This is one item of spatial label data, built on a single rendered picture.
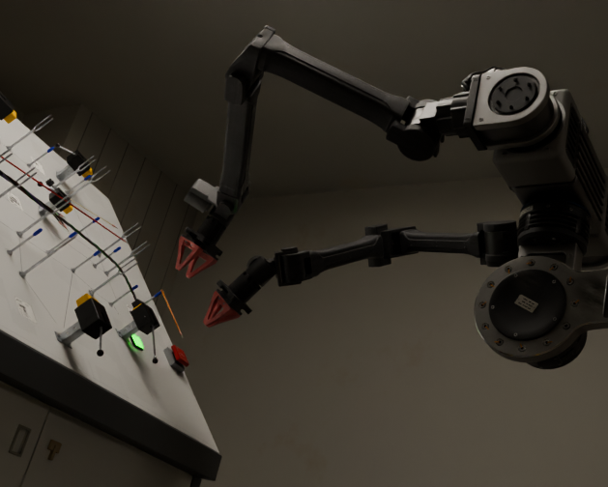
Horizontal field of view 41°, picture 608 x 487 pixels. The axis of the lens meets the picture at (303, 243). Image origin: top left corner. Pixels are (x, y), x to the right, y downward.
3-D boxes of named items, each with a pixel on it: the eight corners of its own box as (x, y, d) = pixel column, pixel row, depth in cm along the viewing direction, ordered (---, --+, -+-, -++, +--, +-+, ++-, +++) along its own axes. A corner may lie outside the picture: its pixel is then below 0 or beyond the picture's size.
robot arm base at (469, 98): (470, 125, 147) (479, 71, 152) (428, 129, 151) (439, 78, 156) (487, 152, 153) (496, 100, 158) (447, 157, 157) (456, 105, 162)
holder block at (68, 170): (39, 153, 234) (64, 134, 233) (65, 181, 240) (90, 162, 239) (39, 158, 230) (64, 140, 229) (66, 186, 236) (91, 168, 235)
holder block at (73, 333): (67, 370, 159) (107, 341, 158) (51, 325, 166) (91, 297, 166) (81, 379, 162) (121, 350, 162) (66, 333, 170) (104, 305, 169)
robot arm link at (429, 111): (441, 115, 153) (449, 99, 156) (392, 122, 158) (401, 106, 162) (456, 155, 158) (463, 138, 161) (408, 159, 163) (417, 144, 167)
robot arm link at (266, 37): (231, 37, 157) (253, 10, 163) (219, 88, 168) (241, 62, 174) (442, 140, 154) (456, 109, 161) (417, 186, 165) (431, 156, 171)
